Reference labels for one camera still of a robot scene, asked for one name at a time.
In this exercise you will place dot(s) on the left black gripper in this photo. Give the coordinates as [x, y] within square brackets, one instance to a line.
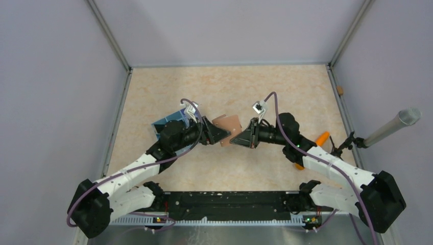
[212, 132]

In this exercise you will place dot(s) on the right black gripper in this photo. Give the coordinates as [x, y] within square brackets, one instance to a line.
[249, 137]

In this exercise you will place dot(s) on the purple blue card box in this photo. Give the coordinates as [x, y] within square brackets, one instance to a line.
[179, 116]

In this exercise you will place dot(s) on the light blue card box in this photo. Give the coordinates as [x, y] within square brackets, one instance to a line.
[159, 124]

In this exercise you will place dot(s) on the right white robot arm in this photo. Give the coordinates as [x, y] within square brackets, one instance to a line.
[350, 179]

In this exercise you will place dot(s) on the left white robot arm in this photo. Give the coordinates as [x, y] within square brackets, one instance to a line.
[96, 203]

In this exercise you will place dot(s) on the orange carrot toy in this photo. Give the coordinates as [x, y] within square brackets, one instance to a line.
[320, 142]

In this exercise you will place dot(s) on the small tan block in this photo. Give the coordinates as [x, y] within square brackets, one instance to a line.
[340, 90]

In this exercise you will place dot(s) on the black microphone tripod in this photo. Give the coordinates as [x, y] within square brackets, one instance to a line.
[349, 143]

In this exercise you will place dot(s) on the silver microphone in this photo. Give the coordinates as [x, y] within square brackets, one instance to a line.
[404, 118]

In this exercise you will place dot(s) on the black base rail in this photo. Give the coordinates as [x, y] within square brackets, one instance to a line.
[250, 206]

